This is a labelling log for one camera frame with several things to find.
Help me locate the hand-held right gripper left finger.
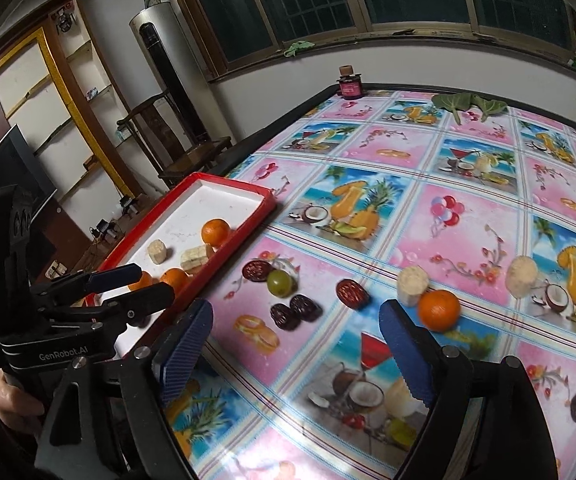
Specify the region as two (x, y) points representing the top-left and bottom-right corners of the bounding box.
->
(33, 297), (215, 480)

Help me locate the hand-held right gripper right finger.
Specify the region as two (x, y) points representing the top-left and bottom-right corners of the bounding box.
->
(378, 297), (561, 480)

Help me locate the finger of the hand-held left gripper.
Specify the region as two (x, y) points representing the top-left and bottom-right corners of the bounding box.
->
(35, 262), (144, 306)
(53, 283), (175, 330)

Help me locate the long peeled sugarcane piece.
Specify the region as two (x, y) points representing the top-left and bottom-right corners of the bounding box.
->
(180, 243), (215, 275)

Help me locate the red tray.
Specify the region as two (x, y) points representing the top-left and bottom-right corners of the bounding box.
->
(84, 171), (277, 361)

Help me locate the person's left hand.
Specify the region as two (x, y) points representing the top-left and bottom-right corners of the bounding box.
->
(0, 367), (49, 433)

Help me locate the printed pink tablecloth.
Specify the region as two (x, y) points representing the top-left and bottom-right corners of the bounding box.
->
(165, 87), (576, 480)

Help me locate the green grape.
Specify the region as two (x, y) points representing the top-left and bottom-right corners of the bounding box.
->
(267, 270), (294, 297)

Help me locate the dark wooden chair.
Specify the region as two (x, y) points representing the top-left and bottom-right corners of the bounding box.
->
(116, 91), (234, 188)

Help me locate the black television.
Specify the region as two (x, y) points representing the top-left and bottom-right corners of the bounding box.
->
(0, 124), (60, 221)

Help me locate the white tower air conditioner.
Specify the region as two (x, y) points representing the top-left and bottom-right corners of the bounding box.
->
(129, 1), (209, 153)

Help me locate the green leaf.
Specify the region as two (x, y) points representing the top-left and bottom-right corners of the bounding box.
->
(432, 92), (476, 123)
(470, 95), (509, 122)

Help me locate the small red bottle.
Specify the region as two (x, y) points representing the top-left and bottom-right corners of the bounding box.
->
(337, 64), (364, 98)

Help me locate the wooden wall shelf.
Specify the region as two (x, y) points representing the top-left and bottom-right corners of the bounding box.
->
(0, 0), (144, 211)

